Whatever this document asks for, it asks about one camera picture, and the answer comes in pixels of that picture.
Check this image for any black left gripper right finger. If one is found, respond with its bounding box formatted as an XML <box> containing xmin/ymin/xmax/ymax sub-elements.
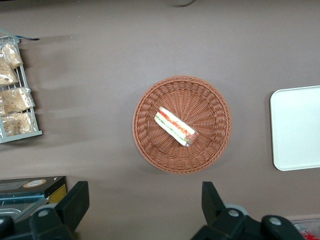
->
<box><xmin>191</xmin><ymin>181</ymin><xmax>253</xmax><ymax>240</ymax></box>

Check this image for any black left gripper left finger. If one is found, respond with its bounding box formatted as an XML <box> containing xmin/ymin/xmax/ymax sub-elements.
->
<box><xmin>29</xmin><ymin>180</ymin><xmax>90</xmax><ymax>240</ymax></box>

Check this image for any triangle sandwich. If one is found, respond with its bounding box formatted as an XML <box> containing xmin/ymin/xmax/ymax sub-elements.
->
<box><xmin>153</xmin><ymin>106</ymin><xmax>198</xmax><ymax>148</ymax></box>

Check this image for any round brown wicker basket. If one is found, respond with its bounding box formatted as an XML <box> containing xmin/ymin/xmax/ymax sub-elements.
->
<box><xmin>132</xmin><ymin>75</ymin><xmax>233</xmax><ymax>175</ymax></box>

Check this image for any beige plastic tray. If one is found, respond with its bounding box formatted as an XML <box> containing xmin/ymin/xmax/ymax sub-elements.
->
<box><xmin>269</xmin><ymin>85</ymin><xmax>320</xmax><ymax>172</ymax></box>

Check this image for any tray of snack bags right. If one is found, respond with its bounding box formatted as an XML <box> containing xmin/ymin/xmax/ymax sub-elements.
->
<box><xmin>0</xmin><ymin>28</ymin><xmax>44</xmax><ymax>145</ymax></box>

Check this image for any black food warmer cabinet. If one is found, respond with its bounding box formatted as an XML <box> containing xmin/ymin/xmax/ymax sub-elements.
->
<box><xmin>0</xmin><ymin>175</ymin><xmax>68</xmax><ymax>224</ymax></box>

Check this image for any clear bag of snacks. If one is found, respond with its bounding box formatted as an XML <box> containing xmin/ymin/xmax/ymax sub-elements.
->
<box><xmin>1</xmin><ymin>111</ymin><xmax>36</xmax><ymax>137</ymax></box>
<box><xmin>1</xmin><ymin>41</ymin><xmax>24</xmax><ymax>70</ymax></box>
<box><xmin>0</xmin><ymin>58</ymin><xmax>20</xmax><ymax>86</ymax></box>
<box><xmin>0</xmin><ymin>86</ymin><xmax>35</xmax><ymax>116</ymax></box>

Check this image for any red cola bottle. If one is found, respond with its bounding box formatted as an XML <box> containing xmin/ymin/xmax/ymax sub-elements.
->
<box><xmin>293</xmin><ymin>223</ymin><xmax>320</xmax><ymax>240</ymax></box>

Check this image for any black looped cable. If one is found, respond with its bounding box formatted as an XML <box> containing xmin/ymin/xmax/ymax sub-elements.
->
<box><xmin>171</xmin><ymin>0</ymin><xmax>198</xmax><ymax>8</ymax></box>

